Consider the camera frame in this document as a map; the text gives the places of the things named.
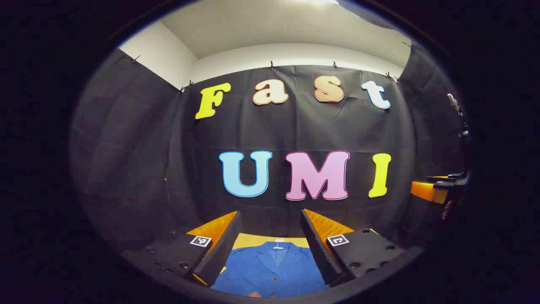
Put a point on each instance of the blue button shirt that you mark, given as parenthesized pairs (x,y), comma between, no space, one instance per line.
(270,274)

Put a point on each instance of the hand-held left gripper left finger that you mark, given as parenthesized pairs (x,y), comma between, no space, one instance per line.
(219,249)

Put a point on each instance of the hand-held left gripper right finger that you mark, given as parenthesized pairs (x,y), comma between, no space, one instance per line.
(316,245)

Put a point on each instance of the row of small black clips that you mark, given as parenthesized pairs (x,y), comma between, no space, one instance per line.
(271,65)

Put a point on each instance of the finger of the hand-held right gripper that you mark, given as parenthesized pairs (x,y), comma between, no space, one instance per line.
(426,191)

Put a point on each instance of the black backdrop cloth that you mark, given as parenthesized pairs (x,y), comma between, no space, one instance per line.
(147,169)

